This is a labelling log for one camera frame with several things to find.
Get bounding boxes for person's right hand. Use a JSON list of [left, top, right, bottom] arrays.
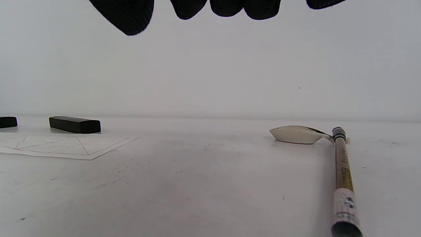
[[89, 0, 346, 36]]

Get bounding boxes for black paperweight bar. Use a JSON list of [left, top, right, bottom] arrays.
[[49, 116, 101, 134], [0, 117, 18, 129]]

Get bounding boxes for red grid calligraphy paper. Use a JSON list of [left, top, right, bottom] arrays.
[[0, 134, 139, 160]]

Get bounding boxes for bamboo Chinese brush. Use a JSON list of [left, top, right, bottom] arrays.
[[331, 127, 362, 237]]

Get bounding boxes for small white ink dish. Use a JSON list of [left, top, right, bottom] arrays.
[[269, 125, 335, 145]]

